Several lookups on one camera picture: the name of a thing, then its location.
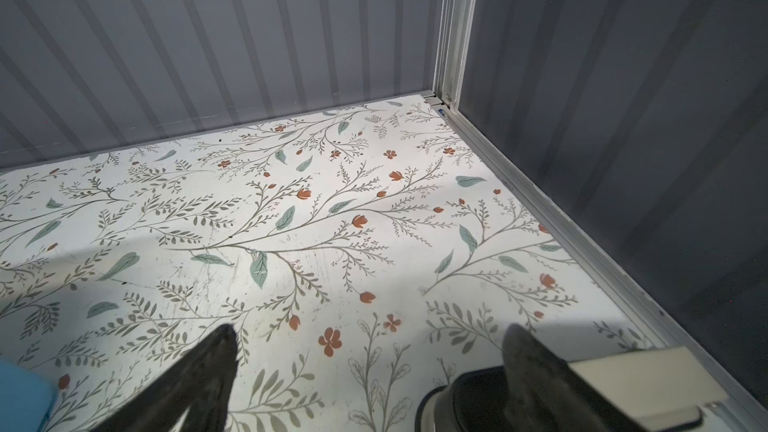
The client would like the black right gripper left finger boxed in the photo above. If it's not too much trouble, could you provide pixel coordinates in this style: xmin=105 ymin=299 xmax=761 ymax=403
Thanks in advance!
xmin=94 ymin=324 xmax=238 ymax=431

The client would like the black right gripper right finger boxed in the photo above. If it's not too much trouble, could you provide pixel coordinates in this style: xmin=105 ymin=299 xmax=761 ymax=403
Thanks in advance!
xmin=502 ymin=324 xmax=642 ymax=431

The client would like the light blue plastic tool box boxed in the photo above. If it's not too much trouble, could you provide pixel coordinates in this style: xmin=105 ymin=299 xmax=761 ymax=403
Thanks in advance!
xmin=0 ymin=360 xmax=57 ymax=432

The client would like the beige black stapler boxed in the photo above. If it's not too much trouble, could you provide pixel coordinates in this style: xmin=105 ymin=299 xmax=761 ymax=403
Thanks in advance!
xmin=415 ymin=347 xmax=728 ymax=431

